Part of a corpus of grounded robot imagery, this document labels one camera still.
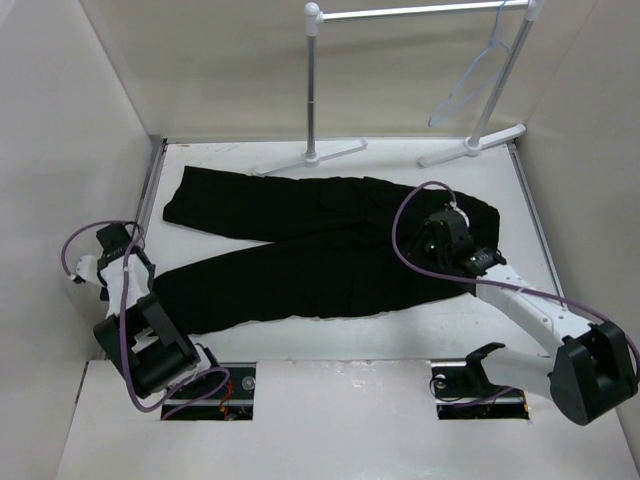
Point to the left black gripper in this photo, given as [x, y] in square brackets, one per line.
[151, 271]

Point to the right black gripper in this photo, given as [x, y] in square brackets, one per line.
[424, 233]

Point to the black trousers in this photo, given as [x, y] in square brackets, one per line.
[322, 248]

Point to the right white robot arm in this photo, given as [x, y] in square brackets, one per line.
[588, 368]

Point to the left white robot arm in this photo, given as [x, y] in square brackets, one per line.
[143, 343]

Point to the white clothes rack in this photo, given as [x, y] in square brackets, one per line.
[479, 141]

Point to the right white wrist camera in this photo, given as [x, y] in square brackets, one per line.
[454, 206]

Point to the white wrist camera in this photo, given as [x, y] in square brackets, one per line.
[454, 206]
[86, 271]

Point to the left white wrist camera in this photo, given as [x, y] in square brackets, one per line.
[86, 271]

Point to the right aluminium table rail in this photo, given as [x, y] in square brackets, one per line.
[542, 240]

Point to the light blue wire hanger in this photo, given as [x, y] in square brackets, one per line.
[481, 73]

